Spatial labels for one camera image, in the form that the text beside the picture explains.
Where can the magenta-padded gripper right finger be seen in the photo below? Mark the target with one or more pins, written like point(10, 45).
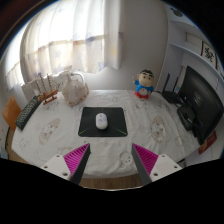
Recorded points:
point(146, 157)

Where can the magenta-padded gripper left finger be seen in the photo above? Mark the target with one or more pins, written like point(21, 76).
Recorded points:
point(77, 157)

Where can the white cartoon-print computer mouse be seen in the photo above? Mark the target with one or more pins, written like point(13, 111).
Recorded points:
point(101, 121)

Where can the black mouse pad green lines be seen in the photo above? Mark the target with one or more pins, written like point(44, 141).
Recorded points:
point(116, 121)

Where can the white cartoon-print tablecloth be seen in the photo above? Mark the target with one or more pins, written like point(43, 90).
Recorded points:
point(60, 140)

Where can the red printed packet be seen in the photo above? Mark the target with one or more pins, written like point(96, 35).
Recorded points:
point(208, 142)

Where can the black router with antennas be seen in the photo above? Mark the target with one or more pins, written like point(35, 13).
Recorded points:
point(171, 96)

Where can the black keyboard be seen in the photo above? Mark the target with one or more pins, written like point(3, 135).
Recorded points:
point(28, 112)

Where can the wooden model sailing ship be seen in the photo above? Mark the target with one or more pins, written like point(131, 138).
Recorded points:
point(48, 93)

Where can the cartoon boy figurine clock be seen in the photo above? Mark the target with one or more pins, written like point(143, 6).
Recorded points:
point(144, 86)

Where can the black computer monitor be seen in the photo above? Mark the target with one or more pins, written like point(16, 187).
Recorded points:
point(203, 103)

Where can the orange wooden chair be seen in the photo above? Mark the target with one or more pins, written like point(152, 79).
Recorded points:
point(10, 111)

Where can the white sheer printed curtain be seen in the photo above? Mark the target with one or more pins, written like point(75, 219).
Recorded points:
point(66, 36)

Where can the framed calligraphy picture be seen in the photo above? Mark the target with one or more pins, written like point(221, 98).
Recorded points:
point(209, 52)

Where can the white wall shelf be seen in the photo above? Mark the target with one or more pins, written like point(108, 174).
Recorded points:
point(190, 50)

